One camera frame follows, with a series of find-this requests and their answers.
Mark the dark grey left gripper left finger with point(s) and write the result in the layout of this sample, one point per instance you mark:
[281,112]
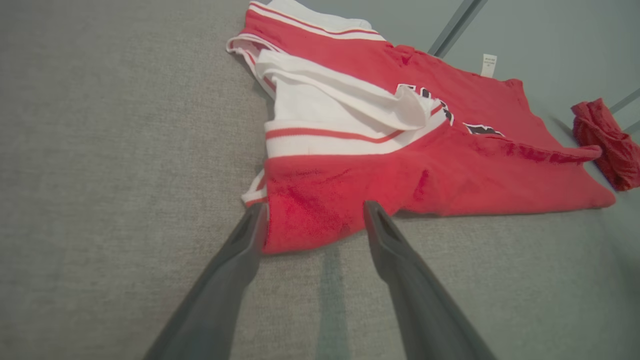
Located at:
[215,310]

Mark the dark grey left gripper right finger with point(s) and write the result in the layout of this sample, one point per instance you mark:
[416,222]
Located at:
[425,315]

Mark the red jersey with white sleeves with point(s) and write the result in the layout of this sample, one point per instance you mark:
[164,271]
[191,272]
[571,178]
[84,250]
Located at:
[375,185]

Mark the red shorts with white stripe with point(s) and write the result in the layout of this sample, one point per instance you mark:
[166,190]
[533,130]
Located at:
[610,145]

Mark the grey partition frame post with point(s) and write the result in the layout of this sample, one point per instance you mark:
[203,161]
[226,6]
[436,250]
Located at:
[452,25]
[629,101]
[463,25]

